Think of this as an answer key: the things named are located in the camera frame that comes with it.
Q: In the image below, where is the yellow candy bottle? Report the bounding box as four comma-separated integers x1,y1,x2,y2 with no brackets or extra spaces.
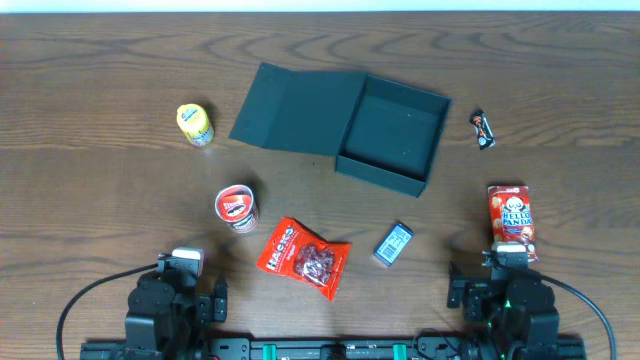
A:
176,104,214,147

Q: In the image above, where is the black Mars candy bar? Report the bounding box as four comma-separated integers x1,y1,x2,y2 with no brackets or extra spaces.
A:
469,109,496,150

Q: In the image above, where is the red Pringles can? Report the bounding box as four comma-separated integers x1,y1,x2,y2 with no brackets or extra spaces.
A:
215,184,259,234

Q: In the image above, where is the blue barcode small box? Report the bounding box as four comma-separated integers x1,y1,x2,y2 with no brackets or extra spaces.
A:
373,222,413,267

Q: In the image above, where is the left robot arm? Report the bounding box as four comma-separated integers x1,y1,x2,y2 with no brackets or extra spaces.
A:
110,255,228,360

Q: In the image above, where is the black mounting rail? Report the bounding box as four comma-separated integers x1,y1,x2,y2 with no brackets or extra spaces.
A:
79,335,587,360

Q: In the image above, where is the red Hacks candy bag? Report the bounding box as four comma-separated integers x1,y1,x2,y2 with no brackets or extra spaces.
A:
256,217,351,302

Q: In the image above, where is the red Hello Panda box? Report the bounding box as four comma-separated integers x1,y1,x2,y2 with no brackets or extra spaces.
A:
488,185,538,262

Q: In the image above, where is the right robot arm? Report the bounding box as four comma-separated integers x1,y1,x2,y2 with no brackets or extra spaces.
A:
447,251,559,359

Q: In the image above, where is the dark green gift box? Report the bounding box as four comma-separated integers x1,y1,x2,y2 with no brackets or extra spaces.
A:
230,63,451,197

